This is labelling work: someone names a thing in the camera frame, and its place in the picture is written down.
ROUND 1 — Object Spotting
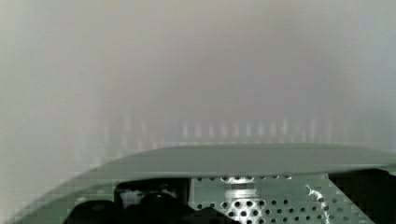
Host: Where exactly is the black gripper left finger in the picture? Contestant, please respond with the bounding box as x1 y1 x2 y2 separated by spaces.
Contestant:
64 178 240 224

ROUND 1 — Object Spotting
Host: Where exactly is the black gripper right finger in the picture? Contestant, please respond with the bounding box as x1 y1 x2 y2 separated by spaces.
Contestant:
329 169 396 224

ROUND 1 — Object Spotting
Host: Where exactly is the green oval strainer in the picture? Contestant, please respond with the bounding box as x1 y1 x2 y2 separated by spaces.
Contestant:
7 143 395 224

